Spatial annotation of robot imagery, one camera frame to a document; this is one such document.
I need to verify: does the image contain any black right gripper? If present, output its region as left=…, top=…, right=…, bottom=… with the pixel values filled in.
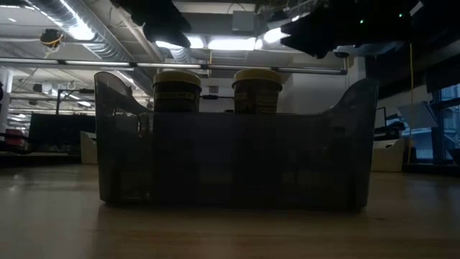
left=280, top=0, right=415, bottom=60

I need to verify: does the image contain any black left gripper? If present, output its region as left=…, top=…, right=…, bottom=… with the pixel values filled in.
left=109, top=0, right=193, bottom=49

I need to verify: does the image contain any yellow lid spice jar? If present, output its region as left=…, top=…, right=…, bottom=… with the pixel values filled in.
left=231, top=68, right=283, bottom=115
left=152, top=70, right=202, bottom=115

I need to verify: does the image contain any white plastic bin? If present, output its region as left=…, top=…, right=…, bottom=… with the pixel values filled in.
left=79, top=130, right=98, bottom=165
left=371, top=137, right=405, bottom=173

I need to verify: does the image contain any ceiling light panel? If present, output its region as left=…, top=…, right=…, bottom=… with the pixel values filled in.
left=207, top=37, right=257, bottom=51
left=156, top=35, right=205, bottom=50

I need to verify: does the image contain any silver horizontal pipe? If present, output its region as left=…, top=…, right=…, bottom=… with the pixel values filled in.
left=0, top=57, right=349, bottom=76

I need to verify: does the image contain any grey ceiling box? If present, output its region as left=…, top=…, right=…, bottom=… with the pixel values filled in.
left=231, top=9, right=256, bottom=32

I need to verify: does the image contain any black equipment pile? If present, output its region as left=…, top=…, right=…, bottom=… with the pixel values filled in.
left=373, top=114, right=407, bottom=142

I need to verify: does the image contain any grey tilted panel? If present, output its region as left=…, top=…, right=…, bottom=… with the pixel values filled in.
left=397, top=101, right=438, bottom=130

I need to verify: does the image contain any dark grey translucent bin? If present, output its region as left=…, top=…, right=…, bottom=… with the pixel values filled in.
left=93, top=71, right=380, bottom=212

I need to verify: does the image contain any black monitor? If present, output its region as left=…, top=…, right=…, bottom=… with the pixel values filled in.
left=28, top=113, right=96, bottom=145

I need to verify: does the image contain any red object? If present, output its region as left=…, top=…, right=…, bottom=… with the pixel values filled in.
left=0, top=128, right=29, bottom=152

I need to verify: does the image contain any black reel with yellow cable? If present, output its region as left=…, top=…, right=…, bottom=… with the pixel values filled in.
left=39, top=28, right=65, bottom=50

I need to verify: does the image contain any black metal table frame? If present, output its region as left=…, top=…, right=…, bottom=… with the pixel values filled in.
left=0, top=153, right=460, bottom=176

